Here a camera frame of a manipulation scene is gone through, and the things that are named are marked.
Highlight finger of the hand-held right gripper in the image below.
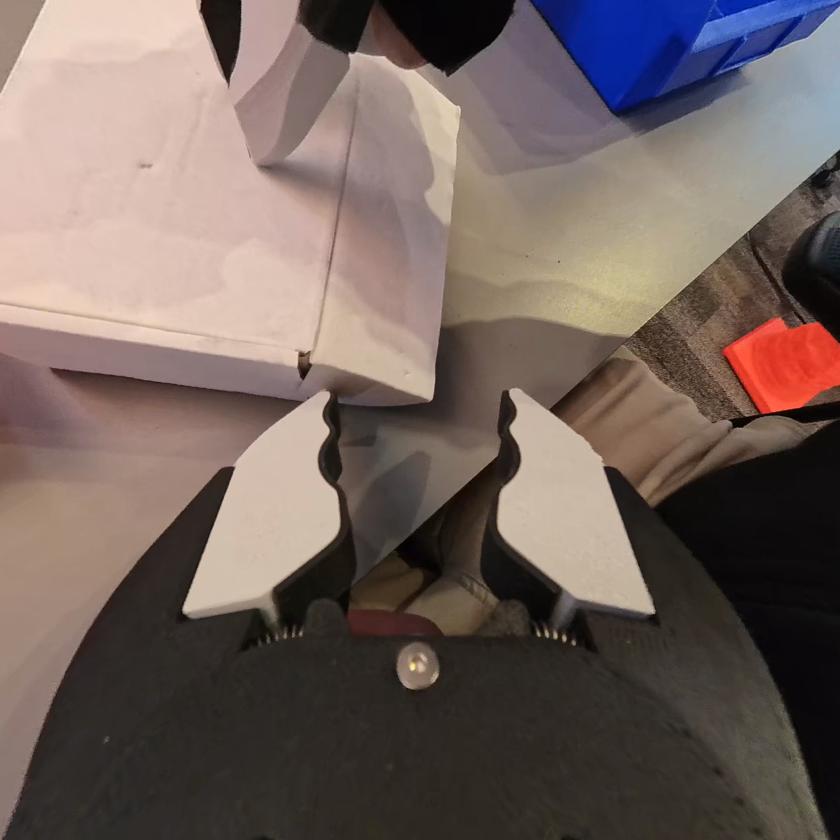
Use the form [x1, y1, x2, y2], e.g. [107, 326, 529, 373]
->
[200, 0, 361, 168]

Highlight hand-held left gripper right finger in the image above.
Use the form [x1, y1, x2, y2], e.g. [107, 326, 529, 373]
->
[482, 387, 658, 627]

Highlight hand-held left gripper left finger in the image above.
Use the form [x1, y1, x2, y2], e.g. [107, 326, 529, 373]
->
[182, 390, 356, 622]

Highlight white cardboard box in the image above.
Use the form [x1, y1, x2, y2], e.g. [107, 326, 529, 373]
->
[0, 0, 462, 409]

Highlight blue plastic bin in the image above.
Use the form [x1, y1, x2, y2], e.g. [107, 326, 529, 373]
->
[529, 0, 840, 117]

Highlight person's black top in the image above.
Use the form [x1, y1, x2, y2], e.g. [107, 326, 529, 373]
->
[656, 420, 840, 840]

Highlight red flat block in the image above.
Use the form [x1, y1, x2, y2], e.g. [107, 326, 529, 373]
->
[722, 318, 840, 416]

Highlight person's dark shoe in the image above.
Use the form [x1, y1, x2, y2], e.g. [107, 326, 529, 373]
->
[783, 212, 840, 330]

